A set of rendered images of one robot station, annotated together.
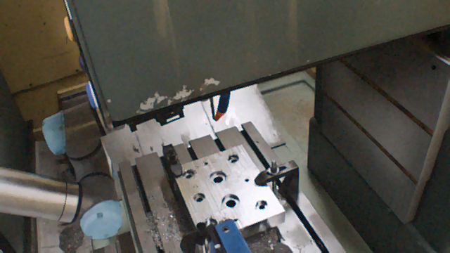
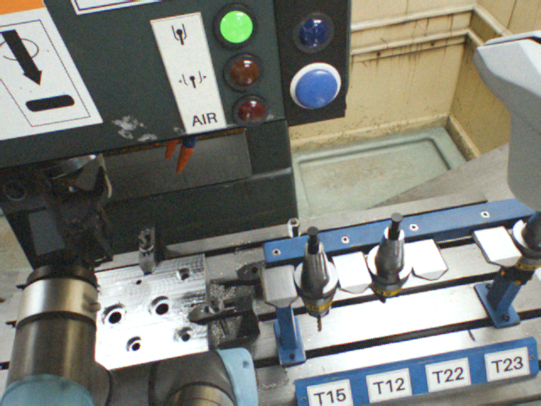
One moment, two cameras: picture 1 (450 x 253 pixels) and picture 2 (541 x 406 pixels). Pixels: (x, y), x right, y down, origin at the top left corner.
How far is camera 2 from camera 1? 0.53 m
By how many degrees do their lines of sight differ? 53
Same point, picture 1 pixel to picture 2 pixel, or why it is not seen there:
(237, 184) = (139, 293)
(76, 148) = (99, 387)
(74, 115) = (51, 353)
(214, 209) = (164, 327)
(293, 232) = (217, 266)
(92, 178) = (163, 379)
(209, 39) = not seen: outside the picture
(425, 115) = not seen: hidden behind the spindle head
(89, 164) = (122, 387)
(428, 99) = not seen: hidden behind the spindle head
